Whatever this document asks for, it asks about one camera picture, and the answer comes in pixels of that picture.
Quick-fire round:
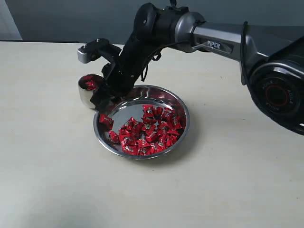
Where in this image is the red candy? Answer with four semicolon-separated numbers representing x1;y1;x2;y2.
171;115;186;130
119;117;143;134
82;75;98;90
121;142;138;156
99;114;114;131

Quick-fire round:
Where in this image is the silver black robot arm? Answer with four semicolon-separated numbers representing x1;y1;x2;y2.
91;1;304;134

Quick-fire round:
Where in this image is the red wrapped candy bottom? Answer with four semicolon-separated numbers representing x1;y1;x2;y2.
121;142;138;156

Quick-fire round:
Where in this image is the stainless steel cup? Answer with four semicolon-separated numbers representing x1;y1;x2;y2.
78;74;104;109

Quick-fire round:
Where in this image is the black cable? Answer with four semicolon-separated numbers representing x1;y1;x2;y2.
140;40;190;82

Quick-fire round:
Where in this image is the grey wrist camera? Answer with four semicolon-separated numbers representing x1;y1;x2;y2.
77;38;121;64

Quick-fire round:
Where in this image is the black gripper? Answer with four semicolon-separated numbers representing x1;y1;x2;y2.
90;35;161;112

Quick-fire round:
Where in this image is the round stainless steel plate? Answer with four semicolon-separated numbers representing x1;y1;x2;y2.
93;85;190;160

